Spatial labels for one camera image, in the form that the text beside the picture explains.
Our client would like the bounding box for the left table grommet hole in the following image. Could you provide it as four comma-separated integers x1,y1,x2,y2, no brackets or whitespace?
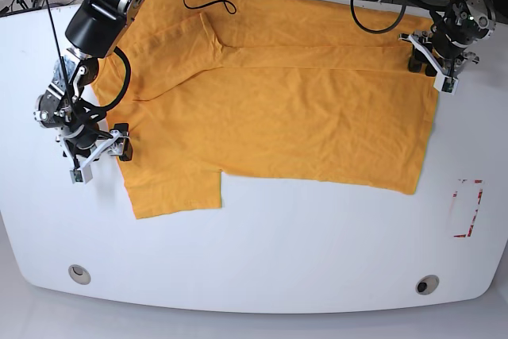
68,264,91,285

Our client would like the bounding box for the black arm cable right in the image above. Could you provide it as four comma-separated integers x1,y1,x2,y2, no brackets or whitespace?
85,47,133,116

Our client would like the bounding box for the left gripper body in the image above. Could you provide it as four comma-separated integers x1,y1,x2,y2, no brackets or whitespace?
398,30,480,79

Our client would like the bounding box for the table grommet hole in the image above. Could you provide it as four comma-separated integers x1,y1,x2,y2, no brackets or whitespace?
415,275,440,295
68,264,91,285

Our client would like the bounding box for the yellow T-shirt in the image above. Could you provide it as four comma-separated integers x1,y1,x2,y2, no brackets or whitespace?
107,0,438,219

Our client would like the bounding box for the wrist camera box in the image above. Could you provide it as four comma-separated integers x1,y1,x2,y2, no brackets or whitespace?
70,165,93,184
433,75,459,95

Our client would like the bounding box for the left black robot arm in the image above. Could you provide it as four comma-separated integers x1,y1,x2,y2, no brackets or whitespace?
398,0,496,94

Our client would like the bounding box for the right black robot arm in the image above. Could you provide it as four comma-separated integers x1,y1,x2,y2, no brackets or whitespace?
34,0,145,183

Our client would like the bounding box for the red tape rectangle marking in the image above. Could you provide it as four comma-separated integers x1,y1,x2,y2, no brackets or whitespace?
448,179,484,238

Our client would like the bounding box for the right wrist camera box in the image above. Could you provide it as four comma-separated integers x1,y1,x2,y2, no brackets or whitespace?
70,165,93,184

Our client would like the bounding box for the right table grommet hole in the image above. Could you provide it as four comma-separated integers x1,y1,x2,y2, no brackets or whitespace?
415,275,440,295

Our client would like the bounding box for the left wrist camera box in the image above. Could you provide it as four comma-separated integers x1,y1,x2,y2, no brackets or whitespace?
433,75,459,95

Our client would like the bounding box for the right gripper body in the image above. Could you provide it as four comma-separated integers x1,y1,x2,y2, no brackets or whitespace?
56,127,120,168

